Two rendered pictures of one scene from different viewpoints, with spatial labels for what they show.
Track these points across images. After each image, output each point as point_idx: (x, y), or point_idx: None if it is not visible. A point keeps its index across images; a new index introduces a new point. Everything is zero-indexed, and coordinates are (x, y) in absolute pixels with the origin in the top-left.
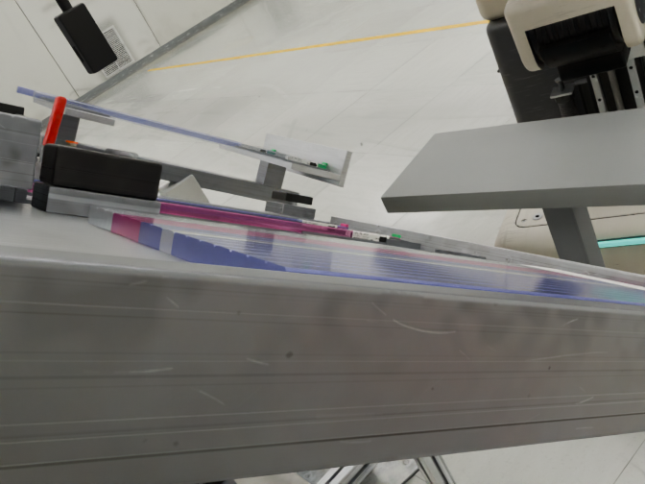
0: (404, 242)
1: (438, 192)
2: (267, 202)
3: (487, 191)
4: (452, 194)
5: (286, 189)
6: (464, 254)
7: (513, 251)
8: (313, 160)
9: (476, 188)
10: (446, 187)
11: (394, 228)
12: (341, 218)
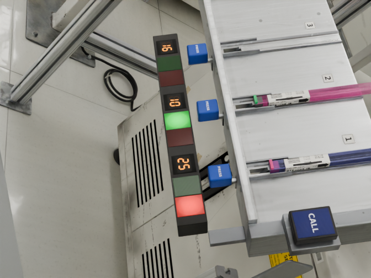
0: (250, 95)
1: (17, 266)
2: (339, 241)
3: (5, 180)
4: (16, 238)
5: None
6: (228, 52)
7: (214, 18)
8: None
9: (0, 200)
10: (3, 257)
11: (237, 124)
12: (253, 201)
